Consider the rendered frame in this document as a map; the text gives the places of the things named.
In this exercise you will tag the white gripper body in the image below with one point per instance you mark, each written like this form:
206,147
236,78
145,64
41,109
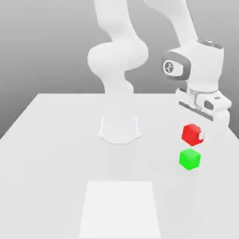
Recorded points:
220,123

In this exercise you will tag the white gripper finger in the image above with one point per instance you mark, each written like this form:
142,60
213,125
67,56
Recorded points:
202,134

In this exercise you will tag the small red cube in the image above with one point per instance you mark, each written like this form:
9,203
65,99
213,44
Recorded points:
190,134

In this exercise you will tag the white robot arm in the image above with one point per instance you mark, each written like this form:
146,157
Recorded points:
115,56

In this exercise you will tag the small green cube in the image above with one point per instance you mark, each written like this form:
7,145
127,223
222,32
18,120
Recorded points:
189,159

